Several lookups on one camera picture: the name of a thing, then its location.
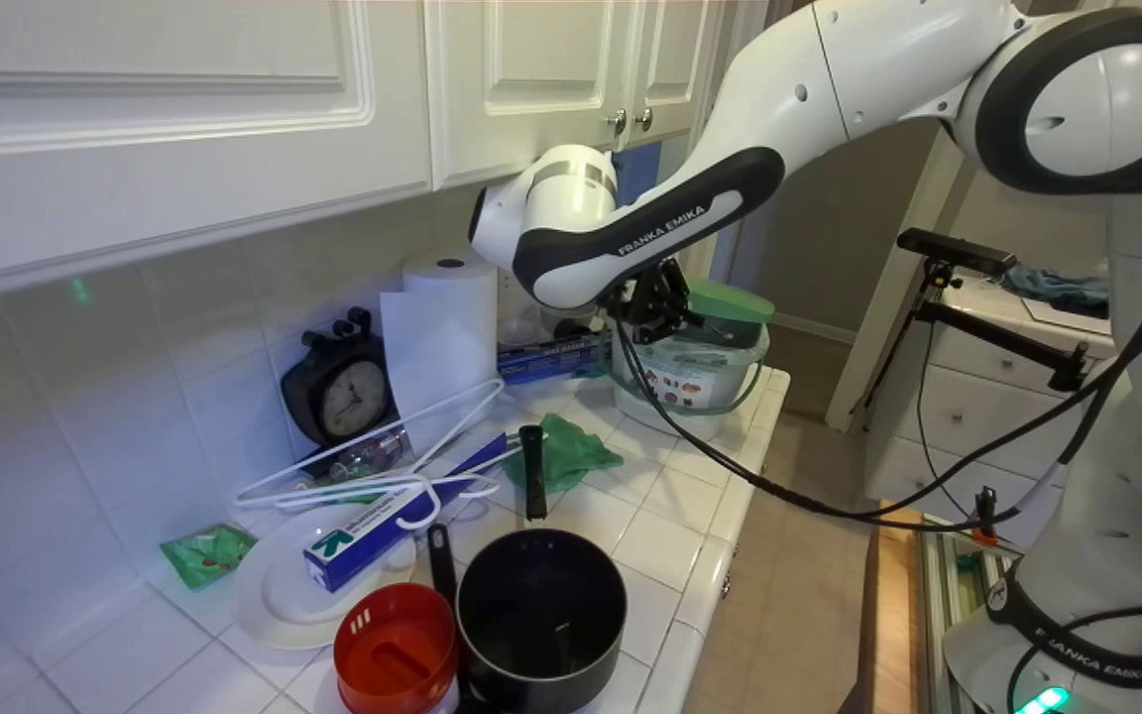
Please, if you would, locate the red plastic container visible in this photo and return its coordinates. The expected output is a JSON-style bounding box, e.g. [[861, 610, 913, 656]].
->
[[332, 581, 461, 714]]

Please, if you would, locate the black saucepan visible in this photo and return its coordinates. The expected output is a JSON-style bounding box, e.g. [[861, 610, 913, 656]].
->
[[454, 423, 629, 714]]

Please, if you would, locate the white plate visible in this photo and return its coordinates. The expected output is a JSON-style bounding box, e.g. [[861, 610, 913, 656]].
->
[[233, 499, 419, 652]]

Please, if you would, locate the green packet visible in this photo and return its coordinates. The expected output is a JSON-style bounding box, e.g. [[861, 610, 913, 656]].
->
[[159, 523, 258, 592]]

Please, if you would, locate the black alarm clock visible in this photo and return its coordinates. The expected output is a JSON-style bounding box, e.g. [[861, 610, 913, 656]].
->
[[280, 306, 400, 449]]

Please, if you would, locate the white wall cabinet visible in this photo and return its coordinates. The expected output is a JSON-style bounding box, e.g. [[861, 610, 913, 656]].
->
[[0, 0, 731, 310]]

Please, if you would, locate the blue foil box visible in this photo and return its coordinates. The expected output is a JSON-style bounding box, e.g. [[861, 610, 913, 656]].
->
[[302, 432, 511, 594]]

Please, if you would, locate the blue cloth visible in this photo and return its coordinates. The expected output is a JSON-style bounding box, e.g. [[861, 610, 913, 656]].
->
[[1001, 262, 1113, 320]]

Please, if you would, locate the camera on mount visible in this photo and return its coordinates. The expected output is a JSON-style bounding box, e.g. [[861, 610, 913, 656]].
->
[[861, 227, 1093, 429]]

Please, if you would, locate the clear plastic bin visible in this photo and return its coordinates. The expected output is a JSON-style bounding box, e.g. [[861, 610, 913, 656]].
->
[[610, 281, 776, 439]]

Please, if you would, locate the clear plastic bottle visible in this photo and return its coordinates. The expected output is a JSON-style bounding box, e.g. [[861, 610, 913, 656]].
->
[[316, 427, 414, 485]]

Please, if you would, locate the green cloth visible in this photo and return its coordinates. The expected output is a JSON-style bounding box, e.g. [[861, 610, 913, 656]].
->
[[503, 413, 625, 496]]

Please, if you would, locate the dark blue wrap box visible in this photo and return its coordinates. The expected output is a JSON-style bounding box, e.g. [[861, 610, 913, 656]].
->
[[496, 334, 614, 387]]

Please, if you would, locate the black utensil handle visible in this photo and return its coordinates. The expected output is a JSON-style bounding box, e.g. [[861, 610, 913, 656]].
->
[[426, 523, 459, 608]]

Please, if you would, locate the green bin lid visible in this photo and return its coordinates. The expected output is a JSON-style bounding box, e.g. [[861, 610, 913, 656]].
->
[[682, 281, 776, 350]]

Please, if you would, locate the white plastic hanger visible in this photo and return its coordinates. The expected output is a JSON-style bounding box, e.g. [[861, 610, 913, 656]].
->
[[274, 470, 499, 532], [233, 378, 509, 509]]

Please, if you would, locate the wide white cabinet door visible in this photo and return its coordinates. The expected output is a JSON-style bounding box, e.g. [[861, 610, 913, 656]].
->
[[0, 0, 435, 306]]

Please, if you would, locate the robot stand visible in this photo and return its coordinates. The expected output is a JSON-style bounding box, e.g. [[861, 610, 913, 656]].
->
[[916, 535, 1028, 714]]

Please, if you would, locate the white paper towel roll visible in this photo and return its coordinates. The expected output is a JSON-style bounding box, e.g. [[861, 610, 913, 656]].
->
[[379, 248, 501, 459]]

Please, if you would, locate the narrow white cabinet door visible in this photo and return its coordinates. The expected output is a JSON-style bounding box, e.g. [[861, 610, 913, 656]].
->
[[626, 0, 726, 152]]

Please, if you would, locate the white drawer cabinet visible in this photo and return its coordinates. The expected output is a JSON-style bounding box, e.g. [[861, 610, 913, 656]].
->
[[862, 276, 1119, 548]]

